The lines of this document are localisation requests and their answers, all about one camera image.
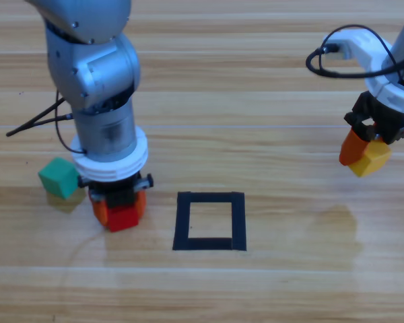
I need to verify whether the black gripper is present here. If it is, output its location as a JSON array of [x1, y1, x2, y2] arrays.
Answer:
[[339, 90, 404, 168], [77, 171, 155, 230]]

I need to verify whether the black tape square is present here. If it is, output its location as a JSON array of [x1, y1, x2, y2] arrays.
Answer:
[[172, 191, 248, 252]]

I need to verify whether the green wooden block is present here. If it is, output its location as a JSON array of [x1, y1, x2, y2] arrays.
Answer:
[[38, 157, 81, 201]]

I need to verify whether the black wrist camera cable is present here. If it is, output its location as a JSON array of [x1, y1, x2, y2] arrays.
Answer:
[[305, 24, 404, 87]]

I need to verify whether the red wooden block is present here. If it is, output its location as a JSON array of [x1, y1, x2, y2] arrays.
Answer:
[[106, 203, 141, 233]]

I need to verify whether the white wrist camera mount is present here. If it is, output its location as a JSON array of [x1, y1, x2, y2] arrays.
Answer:
[[322, 28, 404, 117]]

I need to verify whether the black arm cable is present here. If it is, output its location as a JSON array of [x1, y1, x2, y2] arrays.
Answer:
[[5, 97, 75, 137], [55, 89, 88, 155]]

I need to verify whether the yellow wooden block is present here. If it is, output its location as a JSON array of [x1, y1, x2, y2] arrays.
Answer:
[[348, 138, 393, 178]]

